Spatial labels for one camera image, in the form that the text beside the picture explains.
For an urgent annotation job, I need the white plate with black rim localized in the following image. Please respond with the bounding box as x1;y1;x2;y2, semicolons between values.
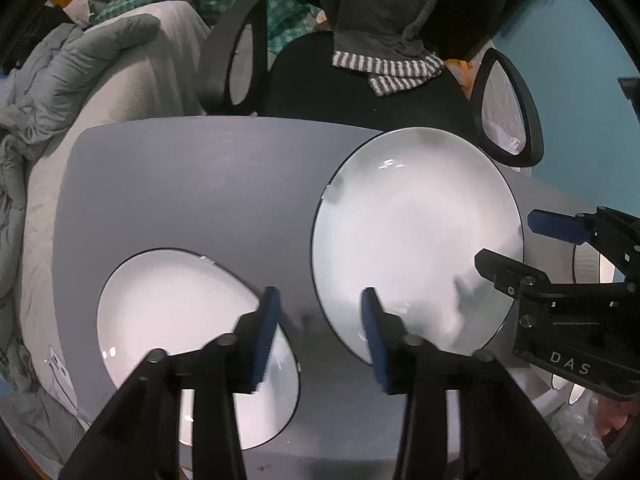
310;126;526;367
96;247;302;451

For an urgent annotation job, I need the grey cloth with striped hem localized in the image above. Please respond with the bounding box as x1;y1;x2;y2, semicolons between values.
320;0;451;98

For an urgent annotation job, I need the white power strip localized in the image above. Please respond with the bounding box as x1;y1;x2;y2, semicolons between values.
46;346;72;378

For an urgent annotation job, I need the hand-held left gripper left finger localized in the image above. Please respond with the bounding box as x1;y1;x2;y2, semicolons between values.
59;286;282;480

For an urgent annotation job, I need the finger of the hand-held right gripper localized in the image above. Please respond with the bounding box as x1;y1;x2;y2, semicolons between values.
474;248;552;307
527;206;640;286

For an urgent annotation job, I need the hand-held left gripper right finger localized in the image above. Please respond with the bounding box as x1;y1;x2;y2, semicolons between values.
361;287;576;480

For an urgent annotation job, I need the grey duvet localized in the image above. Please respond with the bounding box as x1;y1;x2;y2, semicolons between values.
0;12;162;396

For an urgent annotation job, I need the clear plastic bag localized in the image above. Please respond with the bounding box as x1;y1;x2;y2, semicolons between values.
542;395;615;478

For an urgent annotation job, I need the black office chair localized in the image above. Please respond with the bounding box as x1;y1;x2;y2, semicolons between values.
197;0;545;168

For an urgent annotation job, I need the person's right hand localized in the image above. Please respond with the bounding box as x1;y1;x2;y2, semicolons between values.
595;394;632;443

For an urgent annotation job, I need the beige woven rug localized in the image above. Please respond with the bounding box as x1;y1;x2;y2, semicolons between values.
479;57;527;157

